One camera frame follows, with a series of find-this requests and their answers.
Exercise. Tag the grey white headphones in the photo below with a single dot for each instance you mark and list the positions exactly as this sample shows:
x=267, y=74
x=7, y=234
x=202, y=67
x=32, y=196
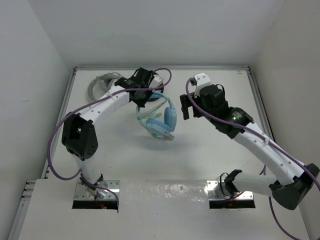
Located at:
x=103, y=83

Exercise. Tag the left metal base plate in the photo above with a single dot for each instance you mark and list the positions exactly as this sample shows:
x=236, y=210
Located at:
x=84, y=193

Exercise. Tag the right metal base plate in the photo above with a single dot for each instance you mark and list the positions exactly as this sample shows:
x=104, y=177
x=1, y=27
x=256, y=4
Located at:
x=215, y=193

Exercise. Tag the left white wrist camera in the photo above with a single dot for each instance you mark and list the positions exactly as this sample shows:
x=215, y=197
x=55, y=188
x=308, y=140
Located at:
x=156, y=81

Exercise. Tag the metal base plate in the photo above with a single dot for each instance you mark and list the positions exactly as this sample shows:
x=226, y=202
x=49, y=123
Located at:
x=84, y=193
x=215, y=193

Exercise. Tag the white front cover board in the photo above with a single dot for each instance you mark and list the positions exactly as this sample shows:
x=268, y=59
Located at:
x=148, y=210

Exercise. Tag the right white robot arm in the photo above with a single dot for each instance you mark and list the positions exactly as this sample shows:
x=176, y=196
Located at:
x=291, y=179

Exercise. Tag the light blue headphones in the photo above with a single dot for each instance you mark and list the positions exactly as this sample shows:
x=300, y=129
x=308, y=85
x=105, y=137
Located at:
x=160, y=121

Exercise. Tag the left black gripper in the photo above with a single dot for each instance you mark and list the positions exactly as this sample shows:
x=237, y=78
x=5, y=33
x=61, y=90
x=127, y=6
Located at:
x=141, y=103

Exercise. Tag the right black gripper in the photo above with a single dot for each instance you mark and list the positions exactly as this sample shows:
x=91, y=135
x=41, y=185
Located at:
x=186, y=103

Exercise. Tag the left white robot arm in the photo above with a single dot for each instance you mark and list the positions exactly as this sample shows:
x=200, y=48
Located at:
x=79, y=134

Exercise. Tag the black headphones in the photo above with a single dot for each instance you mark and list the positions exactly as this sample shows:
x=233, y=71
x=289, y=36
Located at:
x=157, y=94

